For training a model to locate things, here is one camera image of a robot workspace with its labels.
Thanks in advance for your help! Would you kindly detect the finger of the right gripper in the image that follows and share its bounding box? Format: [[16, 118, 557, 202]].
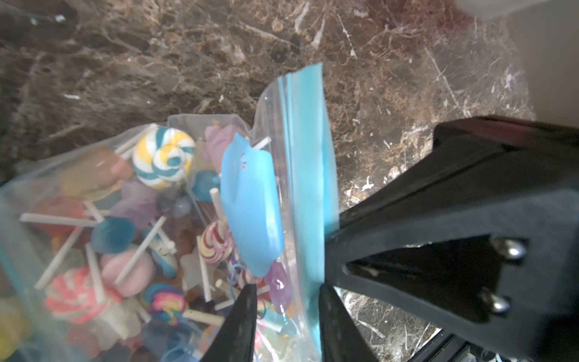
[[325, 116, 578, 361]]

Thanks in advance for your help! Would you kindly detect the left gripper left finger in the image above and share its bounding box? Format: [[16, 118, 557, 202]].
[[201, 284, 257, 362]]

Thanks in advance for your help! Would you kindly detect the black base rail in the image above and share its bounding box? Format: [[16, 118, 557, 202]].
[[409, 330, 518, 362]]

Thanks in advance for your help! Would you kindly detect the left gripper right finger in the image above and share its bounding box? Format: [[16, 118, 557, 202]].
[[319, 284, 378, 362]]

